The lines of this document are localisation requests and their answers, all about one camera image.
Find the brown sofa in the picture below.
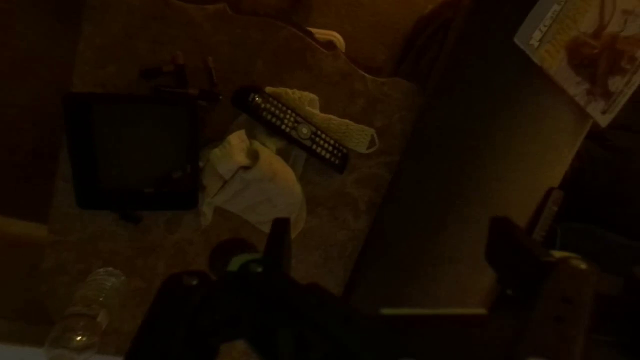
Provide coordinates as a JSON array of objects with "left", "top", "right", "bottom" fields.
[{"left": 346, "top": 0, "right": 640, "bottom": 316}]

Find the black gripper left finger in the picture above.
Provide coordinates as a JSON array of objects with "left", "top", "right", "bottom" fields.
[{"left": 260, "top": 216, "right": 296, "bottom": 287}]

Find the black flat square case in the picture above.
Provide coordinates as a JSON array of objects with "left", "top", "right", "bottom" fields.
[{"left": 62, "top": 88, "right": 206, "bottom": 216}]

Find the white crumpled cloth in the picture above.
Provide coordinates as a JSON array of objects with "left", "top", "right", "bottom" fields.
[{"left": 196, "top": 128, "right": 307, "bottom": 236}]

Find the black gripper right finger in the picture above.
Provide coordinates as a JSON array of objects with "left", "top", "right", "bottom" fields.
[{"left": 484, "top": 215, "right": 555, "bottom": 322}]

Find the black remote control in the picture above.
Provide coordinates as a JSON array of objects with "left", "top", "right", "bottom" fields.
[{"left": 232, "top": 87, "right": 352, "bottom": 174}]

